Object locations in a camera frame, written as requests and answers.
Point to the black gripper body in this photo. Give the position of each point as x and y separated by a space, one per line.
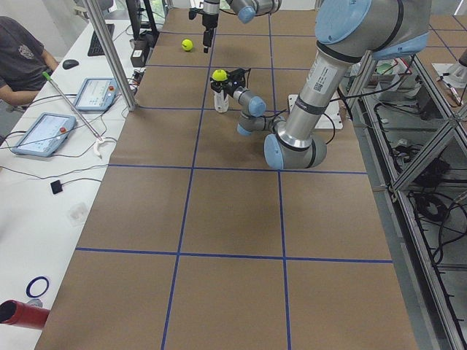
228 90
210 20

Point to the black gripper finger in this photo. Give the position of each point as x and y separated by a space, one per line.
217 86
207 39

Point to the Roland Garros tennis ball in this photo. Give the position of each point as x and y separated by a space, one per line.
220 75

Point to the clear tennis ball can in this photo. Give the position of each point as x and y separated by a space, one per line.
221 102

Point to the Wilson tennis ball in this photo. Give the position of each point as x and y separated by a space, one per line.
187 45

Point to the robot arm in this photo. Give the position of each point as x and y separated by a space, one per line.
245 10
345 31

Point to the black keyboard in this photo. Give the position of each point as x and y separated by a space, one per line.
95 47

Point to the far blue teach pendant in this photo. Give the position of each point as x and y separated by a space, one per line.
96 94

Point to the blue teach pendant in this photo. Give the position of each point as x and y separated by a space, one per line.
46 135
96 94

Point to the black computer mouse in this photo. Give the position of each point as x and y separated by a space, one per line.
69 64

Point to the brown paper table mat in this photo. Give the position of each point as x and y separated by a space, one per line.
193 242

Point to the near blue teach pendant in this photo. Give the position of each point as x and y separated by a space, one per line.
46 135

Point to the small black square device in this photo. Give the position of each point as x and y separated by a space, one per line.
56 187

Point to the seated person grey shirt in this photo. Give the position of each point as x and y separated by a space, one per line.
24 59

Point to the blue tape roll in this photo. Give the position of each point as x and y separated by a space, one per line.
37 287

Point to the red cylinder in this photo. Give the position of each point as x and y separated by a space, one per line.
19 314

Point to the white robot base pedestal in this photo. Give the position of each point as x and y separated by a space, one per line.
327 118

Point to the aluminium frame post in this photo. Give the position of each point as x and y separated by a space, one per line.
100 27

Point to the grabber stick green handle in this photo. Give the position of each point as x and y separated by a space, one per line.
99 139

